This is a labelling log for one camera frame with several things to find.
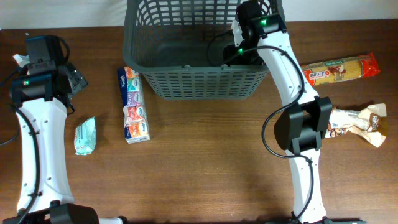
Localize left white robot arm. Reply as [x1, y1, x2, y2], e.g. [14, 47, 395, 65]
[3, 35, 100, 223]

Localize crumpled beige snack bag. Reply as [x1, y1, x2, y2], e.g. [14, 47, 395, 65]
[325, 103, 387, 147]

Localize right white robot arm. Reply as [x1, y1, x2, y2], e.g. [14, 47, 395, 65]
[232, 1, 333, 223]

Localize red spaghetti package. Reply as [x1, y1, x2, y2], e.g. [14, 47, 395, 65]
[301, 52, 381, 86]

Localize light green wet wipes pack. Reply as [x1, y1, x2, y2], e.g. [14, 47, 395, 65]
[74, 117, 96, 156]

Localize grey plastic shopping basket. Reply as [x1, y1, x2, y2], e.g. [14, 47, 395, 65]
[123, 0, 268, 100]

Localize Kleenex tissue multipack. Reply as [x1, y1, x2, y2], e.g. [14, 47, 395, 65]
[117, 67, 150, 144]

